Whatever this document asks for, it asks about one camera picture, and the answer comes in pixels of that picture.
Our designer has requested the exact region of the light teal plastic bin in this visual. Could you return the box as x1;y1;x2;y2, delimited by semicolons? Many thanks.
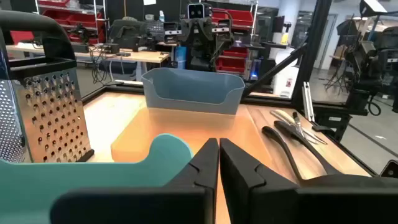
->
0;133;194;224

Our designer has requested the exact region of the dark teal plastic bin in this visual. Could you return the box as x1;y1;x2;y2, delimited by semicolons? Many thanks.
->
141;67;246;116

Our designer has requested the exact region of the black aluminium table frame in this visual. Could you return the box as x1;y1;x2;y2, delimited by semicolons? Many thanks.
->
81;0;398;178

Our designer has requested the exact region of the steel box grater black handle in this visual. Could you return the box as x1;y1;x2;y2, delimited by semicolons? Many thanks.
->
0;10;95;164

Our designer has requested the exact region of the studio light panel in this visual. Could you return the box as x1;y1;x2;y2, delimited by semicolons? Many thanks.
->
359;0;388;18

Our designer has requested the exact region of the black background robot station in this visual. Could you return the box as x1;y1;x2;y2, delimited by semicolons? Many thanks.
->
337;18;398;116

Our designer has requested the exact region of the black plastic ladle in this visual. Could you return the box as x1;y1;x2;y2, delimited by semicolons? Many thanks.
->
261;126;315;187

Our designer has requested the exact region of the silver aluminium extrusion bar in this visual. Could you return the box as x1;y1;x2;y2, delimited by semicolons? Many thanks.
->
302;81;315;123

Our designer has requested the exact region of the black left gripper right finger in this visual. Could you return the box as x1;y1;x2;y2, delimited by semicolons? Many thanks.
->
219;138;398;224

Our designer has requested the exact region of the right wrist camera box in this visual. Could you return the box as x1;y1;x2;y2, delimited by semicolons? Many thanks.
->
187;2;206;19

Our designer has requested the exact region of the wooden workshop desk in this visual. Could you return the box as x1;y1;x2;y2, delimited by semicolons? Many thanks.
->
5;43;171;65

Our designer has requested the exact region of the cream handled table knife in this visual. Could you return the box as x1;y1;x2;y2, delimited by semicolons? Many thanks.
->
274;108;328;146

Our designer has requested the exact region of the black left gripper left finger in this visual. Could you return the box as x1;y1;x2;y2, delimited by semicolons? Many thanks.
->
50;138;220;224

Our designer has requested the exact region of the orange translucent plastic bin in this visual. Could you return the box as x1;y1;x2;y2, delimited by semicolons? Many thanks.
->
110;106;273;164

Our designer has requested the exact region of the white cabinet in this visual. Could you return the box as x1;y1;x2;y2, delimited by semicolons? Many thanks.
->
272;46;301;98

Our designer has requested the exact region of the red bin shelving rack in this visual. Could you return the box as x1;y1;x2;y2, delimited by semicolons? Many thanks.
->
211;7;259;75
37;0;108;44

